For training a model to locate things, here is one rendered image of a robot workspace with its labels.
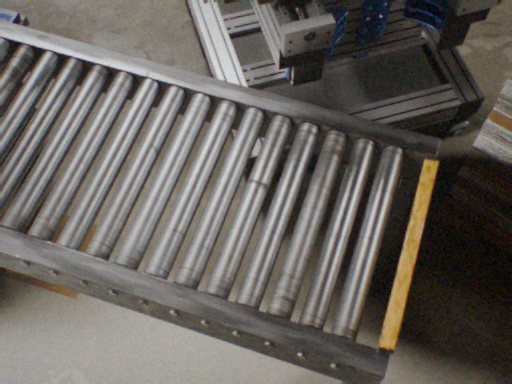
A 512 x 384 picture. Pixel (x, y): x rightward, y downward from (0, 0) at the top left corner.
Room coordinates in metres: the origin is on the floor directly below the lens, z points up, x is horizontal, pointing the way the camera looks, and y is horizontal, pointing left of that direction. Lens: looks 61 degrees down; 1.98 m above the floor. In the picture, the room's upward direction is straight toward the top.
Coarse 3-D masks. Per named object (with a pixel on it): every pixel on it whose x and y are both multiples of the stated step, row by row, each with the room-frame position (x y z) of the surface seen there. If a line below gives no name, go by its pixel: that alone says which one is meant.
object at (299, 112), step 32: (0, 32) 1.09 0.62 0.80; (32, 32) 1.09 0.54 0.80; (64, 64) 1.02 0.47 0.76; (96, 64) 0.99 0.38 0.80; (128, 64) 0.99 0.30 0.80; (160, 64) 0.99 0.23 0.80; (160, 96) 0.94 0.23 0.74; (192, 96) 0.92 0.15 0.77; (224, 96) 0.90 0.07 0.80; (256, 96) 0.90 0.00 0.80; (320, 128) 0.82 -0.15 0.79; (352, 128) 0.81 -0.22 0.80; (384, 128) 0.81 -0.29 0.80; (416, 160) 0.74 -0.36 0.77
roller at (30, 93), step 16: (48, 64) 0.99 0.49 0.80; (32, 80) 0.94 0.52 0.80; (48, 80) 0.96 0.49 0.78; (16, 96) 0.90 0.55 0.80; (32, 96) 0.90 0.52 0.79; (16, 112) 0.85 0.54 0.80; (0, 128) 0.81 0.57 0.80; (16, 128) 0.82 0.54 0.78; (0, 144) 0.77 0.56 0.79; (0, 160) 0.74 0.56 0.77
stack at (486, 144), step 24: (504, 96) 0.97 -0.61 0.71; (480, 144) 0.96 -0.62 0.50; (504, 144) 0.93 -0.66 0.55; (504, 168) 0.90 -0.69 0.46; (456, 192) 0.96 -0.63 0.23; (480, 192) 0.92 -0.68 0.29; (504, 192) 0.89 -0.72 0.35; (456, 216) 0.93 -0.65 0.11; (480, 216) 0.89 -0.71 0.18; (504, 216) 0.86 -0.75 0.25; (504, 264) 0.80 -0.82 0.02
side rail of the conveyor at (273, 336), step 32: (0, 256) 0.51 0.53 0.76; (32, 256) 0.50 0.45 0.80; (64, 256) 0.50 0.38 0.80; (96, 288) 0.45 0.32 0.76; (128, 288) 0.43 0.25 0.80; (160, 288) 0.43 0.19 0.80; (192, 320) 0.38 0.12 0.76; (224, 320) 0.37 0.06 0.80; (256, 320) 0.37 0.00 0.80; (288, 320) 0.37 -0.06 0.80; (256, 352) 0.34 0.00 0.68; (288, 352) 0.32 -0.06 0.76; (320, 352) 0.31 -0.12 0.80; (352, 352) 0.31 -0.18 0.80
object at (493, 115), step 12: (492, 108) 0.98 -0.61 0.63; (492, 120) 0.96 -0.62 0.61; (504, 120) 0.95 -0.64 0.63; (480, 168) 0.94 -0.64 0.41; (492, 180) 0.91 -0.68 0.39; (504, 180) 0.89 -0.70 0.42; (456, 204) 0.94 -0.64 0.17; (468, 216) 0.91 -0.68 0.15; (492, 228) 0.86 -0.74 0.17; (504, 240) 0.83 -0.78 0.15
